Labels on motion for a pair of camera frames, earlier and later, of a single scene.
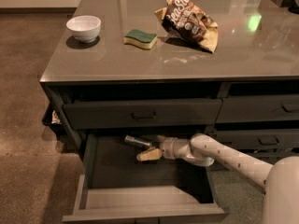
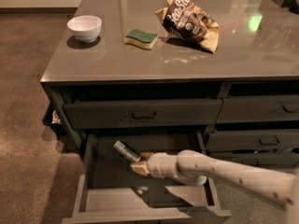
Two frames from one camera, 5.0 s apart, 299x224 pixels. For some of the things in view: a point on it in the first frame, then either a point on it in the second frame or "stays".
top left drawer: [148, 113] stays
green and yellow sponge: [140, 38] stays
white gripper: [167, 148] → [156, 164]
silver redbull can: [136, 142] → [130, 153]
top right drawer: [259, 108] stays
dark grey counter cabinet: [159, 63] stays
